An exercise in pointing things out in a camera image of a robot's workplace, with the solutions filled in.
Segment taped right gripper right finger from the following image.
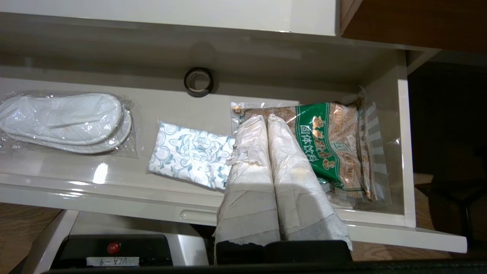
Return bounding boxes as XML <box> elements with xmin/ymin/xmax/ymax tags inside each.
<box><xmin>266</xmin><ymin>114</ymin><xmax>353</xmax><ymax>251</ymax></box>

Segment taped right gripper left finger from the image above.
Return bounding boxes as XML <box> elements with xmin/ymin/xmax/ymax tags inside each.
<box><xmin>215</xmin><ymin>115</ymin><xmax>281</xmax><ymax>248</ymax></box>

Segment white blue-floral tissue pack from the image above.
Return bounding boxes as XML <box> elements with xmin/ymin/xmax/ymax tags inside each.
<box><xmin>146</xmin><ymin>120</ymin><xmax>236</xmax><ymax>191</ymax></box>

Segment beige glossy drawer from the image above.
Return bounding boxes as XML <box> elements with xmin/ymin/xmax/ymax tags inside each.
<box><xmin>0</xmin><ymin>12</ymin><xmax>468</xmax><ymax>254</ymax></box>

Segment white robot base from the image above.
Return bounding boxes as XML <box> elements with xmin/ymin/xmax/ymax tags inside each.
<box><xmin>22</xmin><ymin>209</ymin><xmax>214</xmax><ymax>271</ymax></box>

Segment green brown snack bag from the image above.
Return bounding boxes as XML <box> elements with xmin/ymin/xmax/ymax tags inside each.
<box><xmin>231</xmin><ymin>96</ymin><xmax>392</xmax><ymax>208</ymax></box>

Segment black metal stand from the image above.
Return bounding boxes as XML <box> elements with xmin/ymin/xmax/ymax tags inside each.
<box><xmin>415</xmin><ymin>178</ymin><xmax>487</xmax><ymax>244</ymax></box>

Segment white slippers in plastic bag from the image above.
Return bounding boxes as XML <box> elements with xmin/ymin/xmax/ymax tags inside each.
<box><xmin>0</xmin><ymin>91</ymin><xmax>138</xmax><ymax>159</ymax></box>

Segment black ring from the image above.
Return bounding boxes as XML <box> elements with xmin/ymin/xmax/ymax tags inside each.
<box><xmin>184</xmin><ymin>67</ymin><xmax>214</xmax><ymax>98</ymax></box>

